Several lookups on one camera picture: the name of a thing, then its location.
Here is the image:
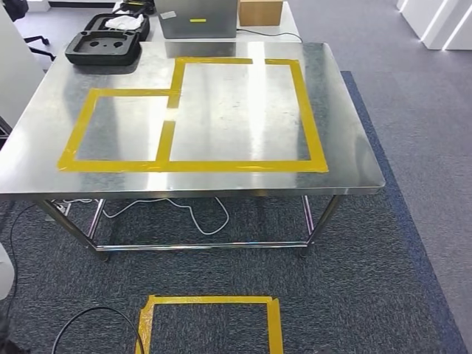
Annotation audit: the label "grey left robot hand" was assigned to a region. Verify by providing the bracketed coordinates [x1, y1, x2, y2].
[0, 312, 26, 354]

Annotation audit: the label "white curved plastic part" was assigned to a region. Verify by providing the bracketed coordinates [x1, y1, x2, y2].
[0, 241, 16, 302]

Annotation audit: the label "stainless steel workbench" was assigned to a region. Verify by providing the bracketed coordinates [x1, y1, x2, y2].
[0, 41, 386, 263]

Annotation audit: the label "yellow tape on workbench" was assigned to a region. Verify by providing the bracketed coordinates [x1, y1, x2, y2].
[57, 57, 329, 174]

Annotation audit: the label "white power strip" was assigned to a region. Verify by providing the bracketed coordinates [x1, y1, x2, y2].
[51, 200, 73, 217]

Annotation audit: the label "white cabinet panel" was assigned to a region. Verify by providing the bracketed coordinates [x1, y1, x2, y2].
[0, 4, 45, 129]

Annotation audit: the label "yellow floor tape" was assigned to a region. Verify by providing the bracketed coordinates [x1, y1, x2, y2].
[134, 294, 285, 354]

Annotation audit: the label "black foam-lined case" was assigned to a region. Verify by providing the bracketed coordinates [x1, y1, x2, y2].
[64, 12, 151, 67]

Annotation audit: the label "black chair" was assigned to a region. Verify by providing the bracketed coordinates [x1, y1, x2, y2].
[2, 0, 57, 63]

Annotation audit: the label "white cloth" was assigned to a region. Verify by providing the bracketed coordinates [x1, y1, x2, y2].
[105, 14, 145, 31]

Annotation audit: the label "black and yellow device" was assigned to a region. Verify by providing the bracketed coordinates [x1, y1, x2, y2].
[119, 0, 156, 15]

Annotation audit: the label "grey laptop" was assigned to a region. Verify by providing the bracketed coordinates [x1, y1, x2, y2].
[155, 0, 239, 41]

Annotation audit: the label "brown cardboard box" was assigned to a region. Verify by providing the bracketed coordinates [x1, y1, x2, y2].
[238, 0, 285, 27]

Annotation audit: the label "white blocks with light strips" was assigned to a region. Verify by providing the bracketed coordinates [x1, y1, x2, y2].
[396, 0, 472, 52]

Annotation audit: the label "black cable loop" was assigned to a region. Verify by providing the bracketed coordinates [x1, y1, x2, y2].
[51, 306, 145, 354]

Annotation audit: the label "thin black floor cable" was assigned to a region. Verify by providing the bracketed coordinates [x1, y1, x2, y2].
[5, 202, 39, 319]

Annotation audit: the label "white floor cable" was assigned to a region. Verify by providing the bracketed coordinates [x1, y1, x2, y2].
[53, 196, 230, 237]

